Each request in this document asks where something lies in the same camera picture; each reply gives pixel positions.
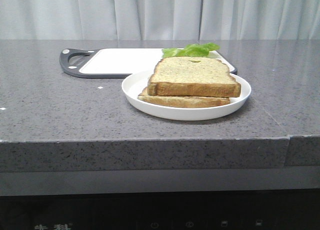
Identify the bread slice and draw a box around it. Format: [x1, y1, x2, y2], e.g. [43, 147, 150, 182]
[147, 57, 241, 98]
[137, 87, 231, 108]

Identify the green lettuce leaf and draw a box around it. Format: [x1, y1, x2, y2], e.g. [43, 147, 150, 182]
[162, 43, 220, 59]

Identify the white round plate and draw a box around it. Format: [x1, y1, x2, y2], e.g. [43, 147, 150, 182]
[121, 70, 252, 121]

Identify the white cutting board grey rim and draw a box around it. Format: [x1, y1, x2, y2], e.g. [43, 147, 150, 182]
[59, 48, 239, 79]

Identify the black appliance control panel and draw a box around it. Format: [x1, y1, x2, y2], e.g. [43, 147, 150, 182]
[0, 189, 320, 229]

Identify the grey-white curtain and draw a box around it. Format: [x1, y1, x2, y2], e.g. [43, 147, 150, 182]
[0, 0, 320, 40]

